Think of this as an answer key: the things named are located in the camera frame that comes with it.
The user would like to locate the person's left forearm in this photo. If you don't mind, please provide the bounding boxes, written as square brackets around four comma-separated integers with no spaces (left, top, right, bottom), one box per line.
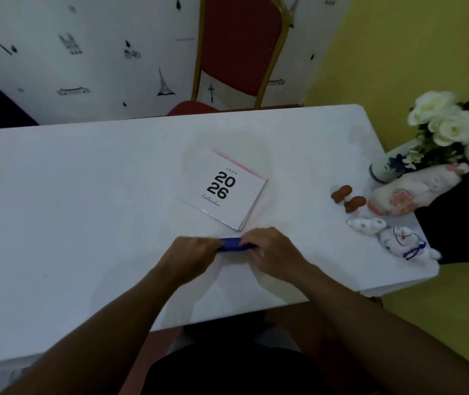
[0,265,177,395]

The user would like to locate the red chair with gold frame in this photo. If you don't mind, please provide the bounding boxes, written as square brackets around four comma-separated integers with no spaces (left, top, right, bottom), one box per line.
[167,0,303,116]

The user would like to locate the white artificial flowers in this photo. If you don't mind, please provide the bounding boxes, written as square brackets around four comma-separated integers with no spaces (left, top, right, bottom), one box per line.
[402,91,469,170]

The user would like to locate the small white ceramic figurine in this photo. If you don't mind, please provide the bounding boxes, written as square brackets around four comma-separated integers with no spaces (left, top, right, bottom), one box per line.
[347,217,388,235]

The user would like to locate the person's left hand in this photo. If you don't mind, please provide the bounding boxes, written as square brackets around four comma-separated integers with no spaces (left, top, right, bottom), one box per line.
[161,236,224,287]

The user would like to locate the white desk calendar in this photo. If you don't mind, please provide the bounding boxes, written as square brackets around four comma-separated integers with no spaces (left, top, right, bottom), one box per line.
[177,149,268,232]

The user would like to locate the brown mushroom figurine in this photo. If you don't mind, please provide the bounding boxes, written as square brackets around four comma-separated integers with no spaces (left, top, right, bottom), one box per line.
[344,196,367,214]
[331,185,353,204]

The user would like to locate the pink floral ceramic figurine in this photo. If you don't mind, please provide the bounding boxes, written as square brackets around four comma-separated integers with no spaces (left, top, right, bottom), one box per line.
[367,162,469,217]

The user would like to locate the person's black shorts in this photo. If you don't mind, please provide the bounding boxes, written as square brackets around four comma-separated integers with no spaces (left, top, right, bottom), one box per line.
[141,312,334,395]

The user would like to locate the blue pen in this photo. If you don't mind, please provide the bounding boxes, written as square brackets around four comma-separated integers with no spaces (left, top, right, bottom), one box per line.
[216,238,258,253]

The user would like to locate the white and blue ceramic vase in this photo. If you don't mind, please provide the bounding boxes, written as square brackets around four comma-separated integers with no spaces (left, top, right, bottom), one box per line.
[369,137,422,184]

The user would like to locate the white tablecloth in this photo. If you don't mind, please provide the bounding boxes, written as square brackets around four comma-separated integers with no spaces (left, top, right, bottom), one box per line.
[0,104,440,395]

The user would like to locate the person's right forearm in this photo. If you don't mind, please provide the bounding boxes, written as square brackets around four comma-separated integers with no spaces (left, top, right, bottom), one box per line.
[298,263,469,395]

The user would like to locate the white ceramic cat figurine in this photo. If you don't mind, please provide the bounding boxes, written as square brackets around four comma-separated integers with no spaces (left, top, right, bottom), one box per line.
[379,226,442,261]

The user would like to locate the person's right hand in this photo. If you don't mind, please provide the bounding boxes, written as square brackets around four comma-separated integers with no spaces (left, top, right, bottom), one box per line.
[239,227,312,284]

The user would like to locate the person's legs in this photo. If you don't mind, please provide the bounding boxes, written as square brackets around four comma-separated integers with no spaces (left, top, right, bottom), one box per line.
[117,296,387,395]

